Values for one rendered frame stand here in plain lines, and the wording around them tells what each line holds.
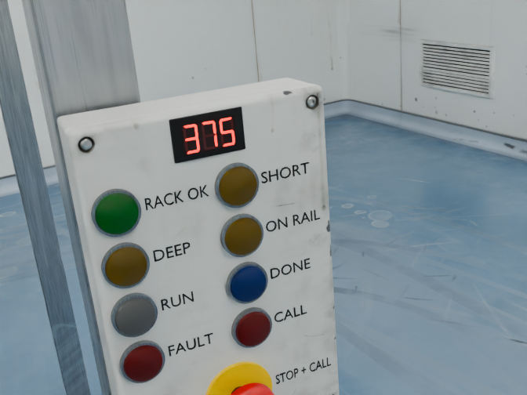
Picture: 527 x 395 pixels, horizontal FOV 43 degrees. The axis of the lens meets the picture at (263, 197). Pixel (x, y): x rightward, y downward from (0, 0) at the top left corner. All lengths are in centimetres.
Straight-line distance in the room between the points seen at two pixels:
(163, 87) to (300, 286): 396
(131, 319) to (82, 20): 19
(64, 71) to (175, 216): 12
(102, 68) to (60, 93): 3
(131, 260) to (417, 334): 194
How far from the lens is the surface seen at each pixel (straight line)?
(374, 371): 214
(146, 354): 46
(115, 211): 41
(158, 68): 439
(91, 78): 46
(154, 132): 42
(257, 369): 50
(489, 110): 418
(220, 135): 43
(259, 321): 48
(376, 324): 237
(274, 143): 45
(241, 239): 45
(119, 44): 46
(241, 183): 43
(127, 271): 43
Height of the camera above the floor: 125
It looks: 21 degrees down
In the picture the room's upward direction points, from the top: 5 degrees counter-clockwise
